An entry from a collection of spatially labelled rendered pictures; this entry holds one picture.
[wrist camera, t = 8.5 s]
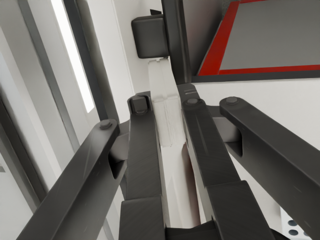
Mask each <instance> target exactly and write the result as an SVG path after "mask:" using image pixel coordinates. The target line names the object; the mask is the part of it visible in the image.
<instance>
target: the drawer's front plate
mask: <svg viewBox="0 0 320 240"><path fill-rule="evenodd" d="M87 1H88V5H89V9H90V13H91V17H92V20H93V24H94V28H95V31H96V35H97V38H98V42H99V46H100V50H101V54H102V57H103V61H104V65H105V68H106V72H107V75H108V79H109V83H110V87H111V91H112V95H113V98H114V102H115V106H116V109H117V113H118V117H119V120H120V123H123V122H126V121H127V120H129V119H130V112H129V108H128V104H127V100H128V99H129V98H130V97H132V96H134V95H135V94H136V93H139V92H145V91H150V79H149V68H148V62H149V61H150V60H156V61H159V60H160V59H163V58H164V57H163V58H149V59H140V58H139V57H138V54H137V50H136V45H135V40H134V36H133V31H132V26H131V21H132V20H134V19H135V18H137V17H143V16H150V15H151V13H150V9H152V10H158V11H161V13H162V14H163V11H162V4H161V0H87ZM182 146H183V144H181V145H175V144H172V146H171V147H170V146H169V147H164V148H163V147H162V146H161V153H162V161H163V169H164V177H165V184H166V189H167V187H168V185H169V182H170V179H171V177H172V174H173V171H174V169H175V166H176V163H177V160H178V158H179V155H180V152H181V149H182Z"/></svg>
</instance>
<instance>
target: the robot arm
mask: <svg viewBox="0 0 320 240"><path fill-rule="evenodd" d="M148 68H149V79H150V91H145V92H139V93H136V94H135V95H134V96H132V97H130V98H129V99H128V100H127V104H128V108H129V112H130V119H129V120H127V121H126V122H123V123H120V124H118V122H117V121H116V120H114V119H105V120H102V121H100V122H98V123H97V124H96V125H95V126H94V127H93V129H92V130H91V131H90V133H89V134H88V136H87V137H86V139H85V140H84V142H83V143H82V144H81V146H80V147H79V149H78V150H77V152H76V153H75V155H74V156H73V157H72V159H71V160H70V162H69V163H68V165H67V166H66V168H65V169H64V171H63V172H62V174H61V175H60V176H59V178H58V179H57V181H56V182H55V183H54V185H53V186H52V188H51V189H50V191H49V192H48V194H47V195H46V197H45V198H44V200H43V201H42V203H41V204H40V205H39V207H38V208H37V210H36V211H35V212H34V214H33V215H32V217H31V218H30V220H29V221H28V223H27V224H26V226H25V227H24V229H23V230H22V231H21V233H20V234H19V236H18V237H17V238H16V240H97V238H98V235H99V233H100V230H101V228H102V225H103V223H104V221H105V219H106V216H107V214H108V211H109V209H110V206H111V204H112V201H113V199H114V197H115V194H116V192H117V189H118V187H119V185H120V182H121V180H122V177H123V175H124V172H125V170H126V167H127V183H126V200H124V201H122V202H121V208H120V227H119V240H291V239H289V238H287V237H286V236H284V235H283V234H281V233H279V232H277V231H276V230H274V229H271V228H270V227H269V225H268V223H267V221H266V219H265V217H264V215H263V213H262V211H261V209H260V207H259V205H258V203H257V201H256V199H255V196H254V194H253V192H252V190H251V188H250V186H249V184H248V183H247V181H246V180H241V179H240V177H239V175H238V172H237V170H236V168H235V166H234V164H233V162H232V159H231V157H230V155H229V153H230V154H231V155H232V156H233V157H234V158H235V160H236V161H237V162H238V163H239V164H240V165H241V166H242V167H243V168H244V169H245V170H246V171H247V172H248V173H249V174H250V175H251V176H252V177H253V178H254V180H256V182H257V183H258V184H260V186H262V187H263V189H264V190H265V191H266V192H267V193H268V194H269V195H270V196H271V197H272V198H273V199H274V200H275V201H276V202H277V203H278V204H279V205H280V206H281V207H282V209H283V210H284V211H285V212H286V213H287V214H288V215H289V216H290V217H291V218H292V219H293V220H294V221H295V222H296V223H297V224H298V225H299V226H300V227H301V229H302V230H303V231H304V232H305V233H306V234H307V235H308V236H309V237H310V238H311V239H312V240H320V150H318V149H317V148H315V147H314V146H312V145H311V144H309V143H308V142H306V141H305V140H303V139H302V138H300V137H299V136H297V135H296V134H294V133H293V132H292V131H290V130H289V129H287V128H285V127H284V126H282V125H281V124H279V123H278V122H276V121H275V120H274V119H272V118H271V117H269V116H268V115H266V114H265V113H263V112H262V111H260V110H259V109H257V108H256V107H254V106H253V105H251V104H250V103H248V102H247V101H246V100H244V99H242V98H240V97H235V96H231V97H227V98H224V99H222V100H221V101H220V102H219V106H210V105H206V103H205V101H204V100H203V99H201V98H200V96H199V94H198V92H197V90H196V88H195V85H193V84H191V83H186V84H181V85H176V82H175V79H174V76H173V73H172V70H171V66H170V62H169V59H167V58H163V59H160V60H159V61H156V60H150V61H149V62H148ZM185 142H186V143H187V149H188V155H189V156H190V160H191V163H192V167H193V171H194V175H195V179H196V183H197V186H198V190H199V194H200V199H201V203H202V207H203V211H204V215H205V218H206V222H205V223H203V224H201V225H198V226H196V227H193V228H190V229H184V228H171V226H170V216H169V207H168V200H167V192H166V184H165V177H164V169H163V161H162V153H161V146H162V147H163V148H164V147H169V146H171V145H172V144H175V145H181V144H185Z"/></svg>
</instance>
